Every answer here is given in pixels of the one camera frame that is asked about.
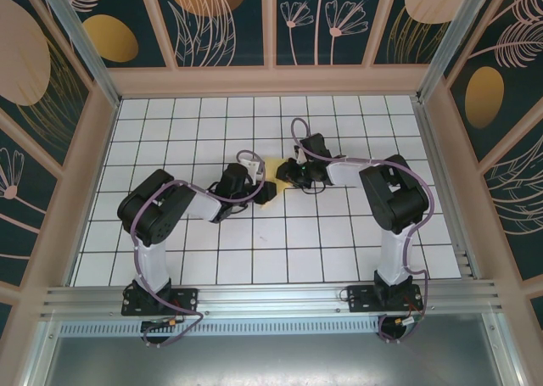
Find aluminium side rail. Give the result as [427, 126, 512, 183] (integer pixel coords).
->
[411, 96, 484, 282]

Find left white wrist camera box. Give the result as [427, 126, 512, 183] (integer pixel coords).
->
[241, 159, 265, 182]

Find long aluminium mounting rail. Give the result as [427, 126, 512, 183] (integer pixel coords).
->
[40, 278, 505, 320]

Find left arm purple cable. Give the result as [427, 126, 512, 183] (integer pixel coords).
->
[129, 149, 260, 350]

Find yellow square paper sheet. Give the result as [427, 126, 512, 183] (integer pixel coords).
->
[254, 157, 298, 211]

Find small green circuit board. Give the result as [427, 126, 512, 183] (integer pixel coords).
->
[141, 317, 171, 333]

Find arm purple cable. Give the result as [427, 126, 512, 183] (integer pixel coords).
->
[129, 149, 260, 350]
[290, 117, 436, 345]

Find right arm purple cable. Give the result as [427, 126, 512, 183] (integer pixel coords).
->
[290, 117, 436, 345]

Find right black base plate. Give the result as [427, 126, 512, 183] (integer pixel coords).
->
[346, 284, 426, 314]

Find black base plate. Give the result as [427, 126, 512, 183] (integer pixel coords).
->
[120, 287, 200, 317]
[346, 284, 426, 314]

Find aluminium frame post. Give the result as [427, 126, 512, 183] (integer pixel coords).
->
[415, 0, 496, 103]
[33, 0, 123, 109]

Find slotted grey cable duct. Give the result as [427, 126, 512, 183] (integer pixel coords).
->
[59, 316, 383, 338]

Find grey metal sheet panel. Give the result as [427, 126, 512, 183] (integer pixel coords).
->
[33, 311, 525, 386]

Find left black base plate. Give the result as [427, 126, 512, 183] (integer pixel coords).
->
[120, 287, 200, 317]

